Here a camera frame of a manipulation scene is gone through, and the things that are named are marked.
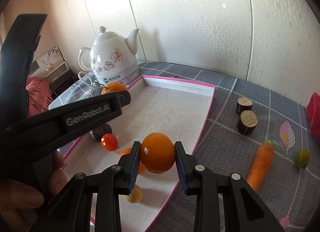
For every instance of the dark wrinkled passion fruit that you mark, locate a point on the dark wrinkled passion fruit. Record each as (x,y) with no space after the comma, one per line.
(98,133)

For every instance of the red towel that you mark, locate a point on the red towel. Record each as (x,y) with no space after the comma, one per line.
(313,114)

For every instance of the dark eggplant chunk front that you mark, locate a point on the dark eggplant chunk front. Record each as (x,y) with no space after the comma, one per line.
(247,122)

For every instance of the white bedside shelf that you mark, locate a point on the white bedside shelf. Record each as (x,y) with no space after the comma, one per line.
(53,68)

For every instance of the small yellow potato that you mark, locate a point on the small yellow potato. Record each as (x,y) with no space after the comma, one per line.
(136,195)

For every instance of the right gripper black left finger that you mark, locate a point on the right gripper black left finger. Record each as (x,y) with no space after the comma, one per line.
(70,210)

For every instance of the large textured orange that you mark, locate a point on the large textured orange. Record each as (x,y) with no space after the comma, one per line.
(138,164)

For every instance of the orange carrot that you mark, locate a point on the orange carrot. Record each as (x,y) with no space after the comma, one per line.
(261,165)

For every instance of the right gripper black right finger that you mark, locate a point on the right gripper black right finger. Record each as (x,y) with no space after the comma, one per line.
(218,195)

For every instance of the person's left hand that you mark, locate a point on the person's left hand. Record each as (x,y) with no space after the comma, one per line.
(16,196)

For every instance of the smooth orange mandarin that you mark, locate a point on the smooth orange mandarin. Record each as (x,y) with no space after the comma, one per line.
(157,153)

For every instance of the green tomato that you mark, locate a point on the green tomato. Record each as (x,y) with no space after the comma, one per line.
(302,158)

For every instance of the orange with long stem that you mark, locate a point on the orange with long stem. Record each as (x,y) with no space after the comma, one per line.
(110,87)

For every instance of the red tomato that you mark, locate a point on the red tomato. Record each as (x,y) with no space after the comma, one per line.
(109,142)

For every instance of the dark eggplant chunk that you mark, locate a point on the dark eggplant chunk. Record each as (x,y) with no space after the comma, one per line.
(247,122)
(243,104)

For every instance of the white floral ceramic kettle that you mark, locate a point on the white floral ceramic kettle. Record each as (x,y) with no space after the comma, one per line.
(112,57)

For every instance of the pink-rimmed white tray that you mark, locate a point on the pink-rimmed white tray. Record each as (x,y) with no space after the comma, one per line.
(175,107)

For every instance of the grey patterned tablecloth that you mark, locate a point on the grey patterned tablecloth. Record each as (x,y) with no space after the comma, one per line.
(292,194)

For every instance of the red bed cover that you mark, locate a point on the red bed cover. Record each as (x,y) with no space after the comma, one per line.
(40,95)

